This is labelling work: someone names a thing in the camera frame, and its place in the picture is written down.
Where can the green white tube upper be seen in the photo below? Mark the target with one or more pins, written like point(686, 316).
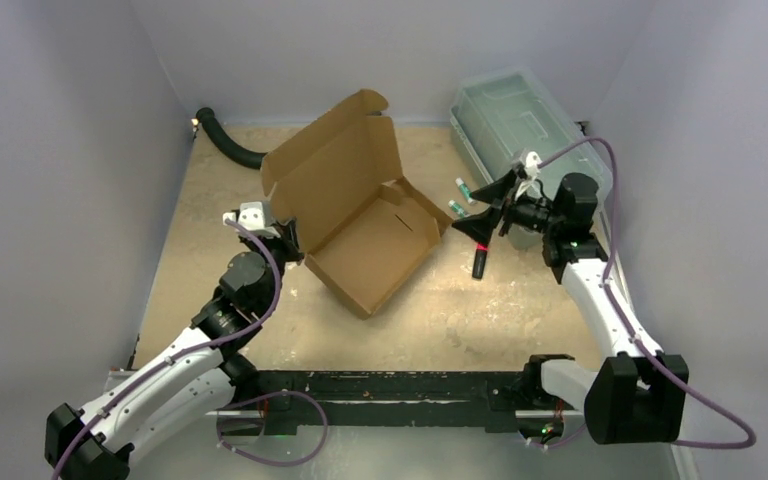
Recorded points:
point(465, 190)

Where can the clear plastic storage bin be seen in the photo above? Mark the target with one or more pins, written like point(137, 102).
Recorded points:
point(497, 116)

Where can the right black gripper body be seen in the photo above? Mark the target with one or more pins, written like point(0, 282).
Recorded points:
point(506, 211)

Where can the green white tube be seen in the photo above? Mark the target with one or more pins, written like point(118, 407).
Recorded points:
point(465, 190)
point(457, 209)

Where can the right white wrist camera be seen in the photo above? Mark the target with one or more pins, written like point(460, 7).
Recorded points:
point(526, 166)

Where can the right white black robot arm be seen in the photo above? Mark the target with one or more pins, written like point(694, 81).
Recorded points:
point(633, 397)

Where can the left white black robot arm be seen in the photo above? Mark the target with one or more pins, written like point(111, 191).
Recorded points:
point(201, 370)

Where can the brown cardboard box sheet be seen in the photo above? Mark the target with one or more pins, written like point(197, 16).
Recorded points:
point(362, 226)

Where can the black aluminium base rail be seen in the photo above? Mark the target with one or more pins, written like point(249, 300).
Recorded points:
point(289, 399)

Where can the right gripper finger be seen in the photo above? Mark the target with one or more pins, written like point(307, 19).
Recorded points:
point(499, 189)
point(479, 227)

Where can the green white tube lower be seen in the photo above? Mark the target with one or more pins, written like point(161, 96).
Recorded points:
point(457, 209)

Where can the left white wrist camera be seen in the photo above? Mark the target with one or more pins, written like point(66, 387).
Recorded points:
point(255, 217)

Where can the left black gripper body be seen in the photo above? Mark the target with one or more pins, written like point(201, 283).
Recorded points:
point(281, 249)

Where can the black red marker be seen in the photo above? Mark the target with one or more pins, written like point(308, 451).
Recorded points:
point(479, 261)

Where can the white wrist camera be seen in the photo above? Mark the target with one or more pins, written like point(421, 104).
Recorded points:
point(255, 217)
point(526, 166)

